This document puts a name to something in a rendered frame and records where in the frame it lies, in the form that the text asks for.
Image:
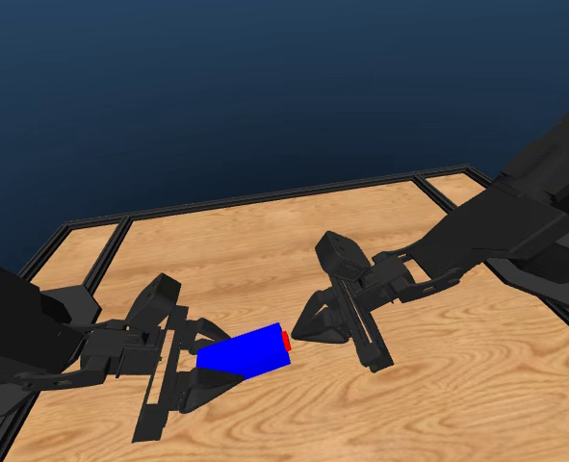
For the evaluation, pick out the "thin red peg bar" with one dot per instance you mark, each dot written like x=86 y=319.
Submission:
x=287 y=341

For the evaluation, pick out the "blue hollow socket block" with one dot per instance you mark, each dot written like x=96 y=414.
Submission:
x=245 y=352

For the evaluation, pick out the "black table frame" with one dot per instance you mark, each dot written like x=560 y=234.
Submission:
x=274 y=195

